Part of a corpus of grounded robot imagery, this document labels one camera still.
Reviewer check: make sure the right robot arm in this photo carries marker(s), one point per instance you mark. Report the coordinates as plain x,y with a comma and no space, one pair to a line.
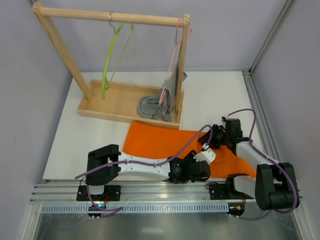
274,186

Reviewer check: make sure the aluminium corner frame post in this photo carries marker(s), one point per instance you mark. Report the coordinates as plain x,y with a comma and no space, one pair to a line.
266,135

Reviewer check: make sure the pink wire hanger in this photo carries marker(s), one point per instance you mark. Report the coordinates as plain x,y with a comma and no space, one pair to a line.
172,60

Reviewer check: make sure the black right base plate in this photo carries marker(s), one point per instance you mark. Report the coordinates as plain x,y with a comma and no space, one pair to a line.
219,191

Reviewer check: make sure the wooden clothes rack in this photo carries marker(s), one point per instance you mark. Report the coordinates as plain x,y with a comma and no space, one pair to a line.
119,101

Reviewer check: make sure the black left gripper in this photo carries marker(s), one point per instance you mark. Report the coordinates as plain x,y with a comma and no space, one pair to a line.
200,170

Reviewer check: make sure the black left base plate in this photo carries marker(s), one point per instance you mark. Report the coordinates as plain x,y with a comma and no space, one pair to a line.
110,193

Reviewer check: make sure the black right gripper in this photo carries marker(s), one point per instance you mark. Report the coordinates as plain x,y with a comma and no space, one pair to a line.
215,136

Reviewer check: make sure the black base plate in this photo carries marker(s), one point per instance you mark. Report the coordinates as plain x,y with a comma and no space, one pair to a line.
219,191
110,193

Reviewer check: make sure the grey shirt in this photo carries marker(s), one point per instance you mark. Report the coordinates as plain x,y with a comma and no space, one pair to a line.
160,106

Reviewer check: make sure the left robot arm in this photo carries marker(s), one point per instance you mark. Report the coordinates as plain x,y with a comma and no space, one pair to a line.
107,163

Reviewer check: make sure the orange trousers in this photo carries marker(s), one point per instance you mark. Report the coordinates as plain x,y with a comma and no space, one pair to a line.
158,143

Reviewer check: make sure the aluminium front rail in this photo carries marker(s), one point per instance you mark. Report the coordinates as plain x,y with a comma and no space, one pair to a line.
143,197

